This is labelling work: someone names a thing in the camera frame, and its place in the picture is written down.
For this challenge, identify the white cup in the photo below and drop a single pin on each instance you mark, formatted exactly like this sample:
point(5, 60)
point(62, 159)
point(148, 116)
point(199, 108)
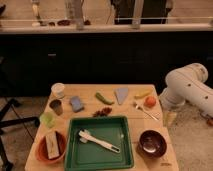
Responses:
point(58, 90)

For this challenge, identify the yellow banana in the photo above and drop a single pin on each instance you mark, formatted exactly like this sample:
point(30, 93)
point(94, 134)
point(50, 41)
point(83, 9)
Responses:
point(142, 94)

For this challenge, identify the orange bowl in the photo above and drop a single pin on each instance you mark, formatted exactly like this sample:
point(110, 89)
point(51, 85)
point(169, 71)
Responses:
point(41, 149)

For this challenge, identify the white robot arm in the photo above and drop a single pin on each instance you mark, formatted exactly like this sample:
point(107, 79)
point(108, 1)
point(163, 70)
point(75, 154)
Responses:
point(188, 84)

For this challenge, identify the blue sponge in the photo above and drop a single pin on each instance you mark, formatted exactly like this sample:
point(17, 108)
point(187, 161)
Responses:
point(76, 104)

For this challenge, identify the dark brown bowl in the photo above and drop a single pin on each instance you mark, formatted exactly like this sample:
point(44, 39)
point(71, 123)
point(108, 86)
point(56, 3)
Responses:
point(152, 144)

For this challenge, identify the white block in bowl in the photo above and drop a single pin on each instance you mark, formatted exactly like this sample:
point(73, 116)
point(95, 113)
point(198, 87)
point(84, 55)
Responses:
point(52, 145)

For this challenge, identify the light green cup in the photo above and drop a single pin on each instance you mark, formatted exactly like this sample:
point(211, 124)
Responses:
point(47, 119)

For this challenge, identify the green pepper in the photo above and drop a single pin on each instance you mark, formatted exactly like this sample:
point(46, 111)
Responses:
point(101, 98)

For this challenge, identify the green plastic tray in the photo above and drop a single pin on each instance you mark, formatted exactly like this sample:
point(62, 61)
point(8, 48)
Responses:
point(93, 157)

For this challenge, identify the black office chair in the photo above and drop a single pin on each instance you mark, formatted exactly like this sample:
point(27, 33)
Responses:
point(10, 104)

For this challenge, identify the grey towel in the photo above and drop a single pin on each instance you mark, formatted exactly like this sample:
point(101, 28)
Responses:
point(121, 94)

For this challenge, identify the orange fruit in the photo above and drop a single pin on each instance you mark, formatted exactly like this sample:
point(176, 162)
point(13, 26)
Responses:
point(150, 101)

